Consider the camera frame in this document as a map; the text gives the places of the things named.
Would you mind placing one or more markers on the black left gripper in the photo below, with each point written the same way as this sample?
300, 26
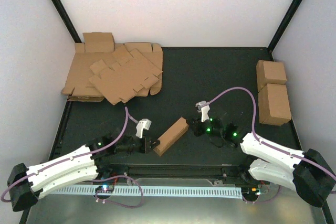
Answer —
146, 148

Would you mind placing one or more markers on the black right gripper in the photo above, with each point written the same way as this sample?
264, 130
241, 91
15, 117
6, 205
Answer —
196, 129

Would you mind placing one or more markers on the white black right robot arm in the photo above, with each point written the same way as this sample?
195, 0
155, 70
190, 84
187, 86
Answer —
306, 173

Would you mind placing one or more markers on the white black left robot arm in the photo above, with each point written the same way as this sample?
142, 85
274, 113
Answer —
27, 185

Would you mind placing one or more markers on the folded cardboard box front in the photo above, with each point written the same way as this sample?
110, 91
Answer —
273, 103

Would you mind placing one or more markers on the small folded cardboard box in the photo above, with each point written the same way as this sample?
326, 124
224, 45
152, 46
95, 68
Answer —
98, 42

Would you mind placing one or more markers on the loose top cardboard blank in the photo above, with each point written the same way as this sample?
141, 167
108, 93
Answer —
127, 74

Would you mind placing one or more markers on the stack of flat cardboard blanks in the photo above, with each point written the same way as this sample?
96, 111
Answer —
78, 86

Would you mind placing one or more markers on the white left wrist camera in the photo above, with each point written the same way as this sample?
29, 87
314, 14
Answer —
142, 125

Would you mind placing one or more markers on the light blue slotted cable duct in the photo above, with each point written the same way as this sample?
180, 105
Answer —
151, 191

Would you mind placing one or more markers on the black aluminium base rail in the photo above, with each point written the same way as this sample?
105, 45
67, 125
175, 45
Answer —
230, 172

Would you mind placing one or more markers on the metal base plate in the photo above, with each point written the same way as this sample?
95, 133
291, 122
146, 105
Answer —
285, 207

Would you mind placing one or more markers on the black left corner frame post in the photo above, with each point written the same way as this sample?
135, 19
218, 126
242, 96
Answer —
66, 20

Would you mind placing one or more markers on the black corner frame post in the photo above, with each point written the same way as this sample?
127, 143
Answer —
293, 7
66, 20

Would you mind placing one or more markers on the black right corner frame post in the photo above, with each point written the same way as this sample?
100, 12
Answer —
293, 7

